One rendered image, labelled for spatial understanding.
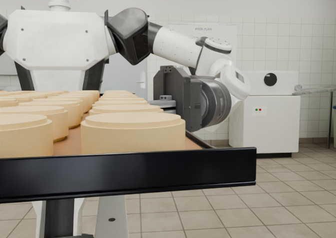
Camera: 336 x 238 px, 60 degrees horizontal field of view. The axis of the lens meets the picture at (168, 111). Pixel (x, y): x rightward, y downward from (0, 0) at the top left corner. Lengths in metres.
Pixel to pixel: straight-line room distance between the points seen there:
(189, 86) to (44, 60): 0.52
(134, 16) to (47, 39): 0.26
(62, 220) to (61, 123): 0.73
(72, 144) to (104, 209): 0.16
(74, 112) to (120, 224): 0.12
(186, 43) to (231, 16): 4.16
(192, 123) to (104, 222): 0.22
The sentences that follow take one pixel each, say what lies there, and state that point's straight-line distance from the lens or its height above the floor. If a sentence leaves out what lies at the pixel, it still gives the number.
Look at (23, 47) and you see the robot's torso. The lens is 0.88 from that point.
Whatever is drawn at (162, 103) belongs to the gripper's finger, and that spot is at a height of 1.00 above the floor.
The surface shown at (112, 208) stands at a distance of 0.33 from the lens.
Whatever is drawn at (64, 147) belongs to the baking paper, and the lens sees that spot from 0.18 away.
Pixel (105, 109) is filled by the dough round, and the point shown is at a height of 1.02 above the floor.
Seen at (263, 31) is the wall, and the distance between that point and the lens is 5.15.
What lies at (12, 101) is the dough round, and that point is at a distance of 0.32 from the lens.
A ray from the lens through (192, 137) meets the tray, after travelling 0.19.
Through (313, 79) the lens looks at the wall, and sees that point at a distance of 5.53.
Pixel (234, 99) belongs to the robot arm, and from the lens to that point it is 0.57.
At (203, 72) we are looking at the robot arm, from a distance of 0.83.
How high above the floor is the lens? 1.03
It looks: 6 degrees down
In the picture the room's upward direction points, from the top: straight up
